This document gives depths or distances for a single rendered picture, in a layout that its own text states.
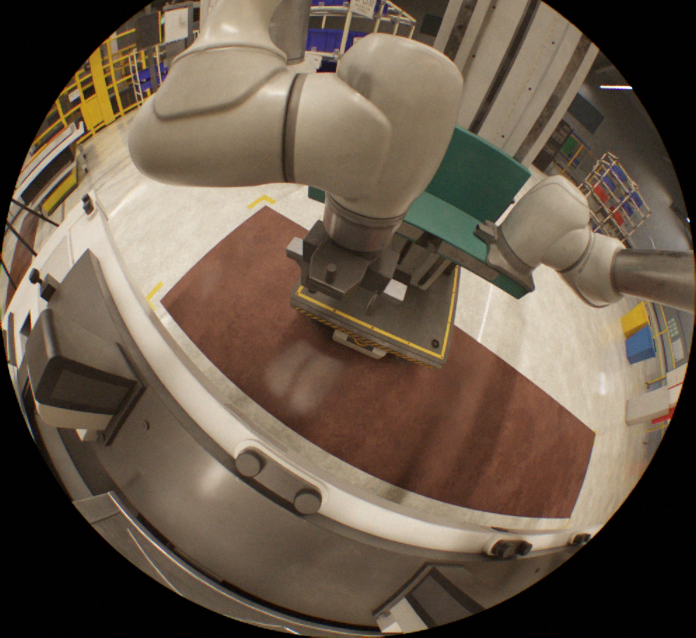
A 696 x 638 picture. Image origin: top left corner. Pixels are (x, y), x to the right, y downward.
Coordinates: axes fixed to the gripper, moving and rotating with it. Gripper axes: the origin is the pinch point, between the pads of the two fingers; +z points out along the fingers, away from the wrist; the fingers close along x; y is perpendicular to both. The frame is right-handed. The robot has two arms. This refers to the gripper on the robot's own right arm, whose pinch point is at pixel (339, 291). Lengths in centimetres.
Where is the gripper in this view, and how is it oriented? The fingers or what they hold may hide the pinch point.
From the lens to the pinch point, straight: 41.5
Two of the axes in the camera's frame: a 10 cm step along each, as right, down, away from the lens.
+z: -1.7, 4.7, 8.7
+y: 3.8, -7.8, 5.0
